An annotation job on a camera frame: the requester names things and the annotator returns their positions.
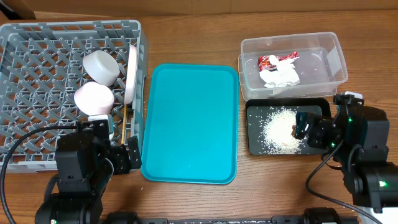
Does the pink bowl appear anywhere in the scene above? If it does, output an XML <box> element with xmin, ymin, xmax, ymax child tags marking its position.
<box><xmin>73</xmin><ymin>82</ymin><xmax>114</xmax><ymax>116</ymax></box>

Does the red snack wrapper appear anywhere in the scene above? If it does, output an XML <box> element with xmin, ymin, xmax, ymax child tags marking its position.
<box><xmin>257</xmin><ymin>51</ymin><xmax>299</xmax><ymax>72</ymax></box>

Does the brown food scrap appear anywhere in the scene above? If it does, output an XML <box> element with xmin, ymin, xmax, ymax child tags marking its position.
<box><xmin>291</xmin><ymin>125</ymin><xmax>297</xmax><ymax>137</ymax></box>

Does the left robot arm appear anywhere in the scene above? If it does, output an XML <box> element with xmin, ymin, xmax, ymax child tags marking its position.
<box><xmin>35</xmin><ymin>119</ymin><xmax>142</xmax><ymax>224</ymax></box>

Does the teal plastic tray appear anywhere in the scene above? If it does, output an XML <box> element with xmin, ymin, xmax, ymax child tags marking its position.
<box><xmin>141</xmin><ymin>63</ymin><xmax>239</xmax><ymax>185</ymax></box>

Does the large white plate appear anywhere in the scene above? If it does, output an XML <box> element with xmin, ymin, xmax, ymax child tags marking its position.
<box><xmin>124</xmin><ymin>45</ymin><xmax>138</xmax><ymax>104</ymax></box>

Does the black plastic tray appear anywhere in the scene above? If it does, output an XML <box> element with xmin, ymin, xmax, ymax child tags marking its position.
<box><xmin>246</xmin><ymin>98</ymin><xmax>331</xmax><ymax>156</ymax></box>

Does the grey bowl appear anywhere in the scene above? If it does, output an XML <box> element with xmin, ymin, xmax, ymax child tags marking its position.
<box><xmin>83</xmin><ymin>50</ymin><xmax>120</xmax><ymax>86</ymax></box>

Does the white napkin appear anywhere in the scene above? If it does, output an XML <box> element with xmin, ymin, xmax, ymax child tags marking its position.
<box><xmin>259</xmin><ymin>62</ymin><xmax>300</xmax><ymax>88</ymax></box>

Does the white rice pile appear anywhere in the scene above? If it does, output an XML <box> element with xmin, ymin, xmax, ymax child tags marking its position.
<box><xmin>255</xmin><ymin>106</ymin><xmax>304</xmax><ymax>155</ymax></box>

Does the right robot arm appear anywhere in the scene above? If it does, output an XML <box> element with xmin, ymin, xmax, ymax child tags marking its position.
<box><xmin>294</xmin><ymin>92</ymin><xmax>397</xmax><ymax>223</ymax></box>

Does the clear plastic bin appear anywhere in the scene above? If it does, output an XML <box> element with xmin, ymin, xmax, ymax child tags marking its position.
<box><xmin>238</xmin><ymin>32</ymin><xmax>348</xmax><ymax>101</ymax></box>

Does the grey dishwasher rack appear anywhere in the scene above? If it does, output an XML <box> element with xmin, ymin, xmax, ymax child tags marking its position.
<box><xmin>1</xmin><ymin>20</ymin><xmax>148</xmax><ymax>173</ymax></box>

